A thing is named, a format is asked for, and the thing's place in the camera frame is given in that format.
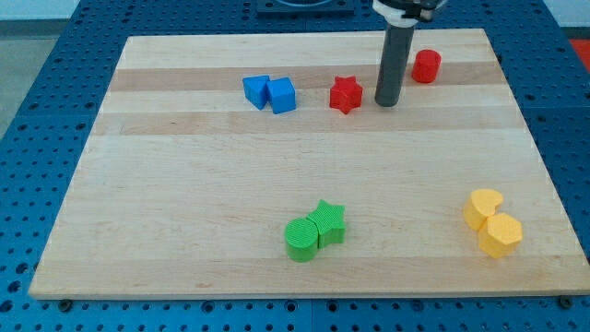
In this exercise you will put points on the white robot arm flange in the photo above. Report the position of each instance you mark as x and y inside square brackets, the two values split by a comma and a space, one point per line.
[407, 13]

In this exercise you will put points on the green star block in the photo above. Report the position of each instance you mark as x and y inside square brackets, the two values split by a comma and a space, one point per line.
[329, 222]

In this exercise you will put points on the blue cube block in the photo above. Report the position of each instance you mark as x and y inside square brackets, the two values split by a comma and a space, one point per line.
[281, 95]

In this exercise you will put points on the red star block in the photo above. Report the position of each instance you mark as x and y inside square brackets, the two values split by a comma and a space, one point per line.
[346, 94]

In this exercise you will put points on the wooden board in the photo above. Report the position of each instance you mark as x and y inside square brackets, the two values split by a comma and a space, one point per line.
[184, 189]

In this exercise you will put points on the green cylinder block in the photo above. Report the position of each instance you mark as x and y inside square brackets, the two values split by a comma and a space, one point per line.
[301, 237]

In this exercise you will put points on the blue triangular block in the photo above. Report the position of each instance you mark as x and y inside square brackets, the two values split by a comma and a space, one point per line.
[255, 90]

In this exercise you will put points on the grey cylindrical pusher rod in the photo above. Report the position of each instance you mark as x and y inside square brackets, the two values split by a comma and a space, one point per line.
[396, 46]

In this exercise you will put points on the red cylinder block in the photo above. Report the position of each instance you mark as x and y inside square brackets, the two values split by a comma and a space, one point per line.
[426, 66]

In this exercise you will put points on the yellow heart block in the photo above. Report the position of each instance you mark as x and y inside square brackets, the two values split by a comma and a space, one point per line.
[480, 205]

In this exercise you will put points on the yellow hexagon block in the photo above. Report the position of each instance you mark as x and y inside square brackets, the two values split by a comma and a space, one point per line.
[500, 235]

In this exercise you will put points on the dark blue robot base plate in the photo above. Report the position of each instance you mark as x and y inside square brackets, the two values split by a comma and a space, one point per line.
[304, 7]

